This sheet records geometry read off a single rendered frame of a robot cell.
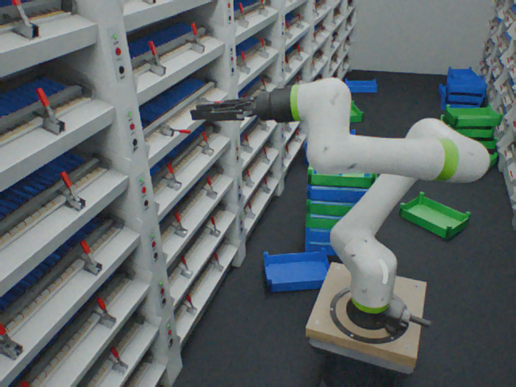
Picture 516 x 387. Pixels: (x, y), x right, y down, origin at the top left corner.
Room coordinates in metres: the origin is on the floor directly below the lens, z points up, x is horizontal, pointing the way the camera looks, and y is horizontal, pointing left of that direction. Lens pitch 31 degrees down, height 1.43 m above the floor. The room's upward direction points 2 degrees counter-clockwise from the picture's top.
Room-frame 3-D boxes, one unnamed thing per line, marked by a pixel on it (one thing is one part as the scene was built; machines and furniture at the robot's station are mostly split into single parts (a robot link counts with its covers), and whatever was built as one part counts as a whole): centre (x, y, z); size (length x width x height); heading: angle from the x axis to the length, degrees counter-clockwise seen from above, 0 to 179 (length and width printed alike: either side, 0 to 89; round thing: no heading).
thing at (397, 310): (1.04, -0.40, 0.36); 0.26 x 0.15 x 0.06; 57
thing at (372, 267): (1.08, -0.35, 0.48); 0.16 x 0.13 x 0.19; 16
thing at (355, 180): (1.87, -0.40, 0.44); 0.30 x 0.20 x 0.08; 79
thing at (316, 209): (1.87, -0.40, 0.28); 0.30 x 0.20 x 0.08; 79
